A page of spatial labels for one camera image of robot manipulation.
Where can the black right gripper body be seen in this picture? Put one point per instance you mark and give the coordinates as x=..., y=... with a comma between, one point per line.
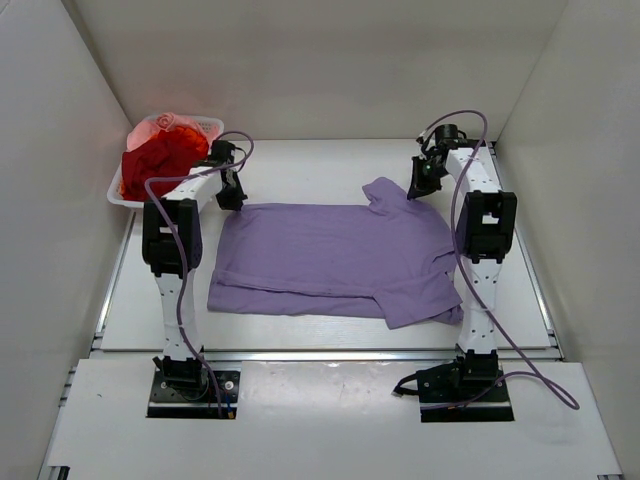
x=428, y=175

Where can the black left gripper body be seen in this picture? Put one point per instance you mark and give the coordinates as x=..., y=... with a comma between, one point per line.
x=231, y=194

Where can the purple t shirt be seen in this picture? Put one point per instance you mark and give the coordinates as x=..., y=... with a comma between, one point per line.
x=389, y=259

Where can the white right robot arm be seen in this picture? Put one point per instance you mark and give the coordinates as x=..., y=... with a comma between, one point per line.
x=483, y=234

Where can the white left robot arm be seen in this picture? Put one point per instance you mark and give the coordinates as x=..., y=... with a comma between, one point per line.
x=172, y=248

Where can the orange t shirt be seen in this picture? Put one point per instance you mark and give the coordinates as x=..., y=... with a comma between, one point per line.
x=187, y=137

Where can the pink t shirt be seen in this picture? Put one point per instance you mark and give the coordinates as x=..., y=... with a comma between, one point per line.
x=152, y=125

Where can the dark red t shirt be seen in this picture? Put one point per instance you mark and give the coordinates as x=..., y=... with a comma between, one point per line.
x=158, y=157

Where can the aluminium table edge rail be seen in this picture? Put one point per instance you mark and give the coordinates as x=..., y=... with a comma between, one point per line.
x=331, y=355

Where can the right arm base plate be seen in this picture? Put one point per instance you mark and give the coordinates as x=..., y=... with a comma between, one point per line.
x=467, y=389

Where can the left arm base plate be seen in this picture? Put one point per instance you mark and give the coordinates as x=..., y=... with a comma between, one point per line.
x=167, y=400

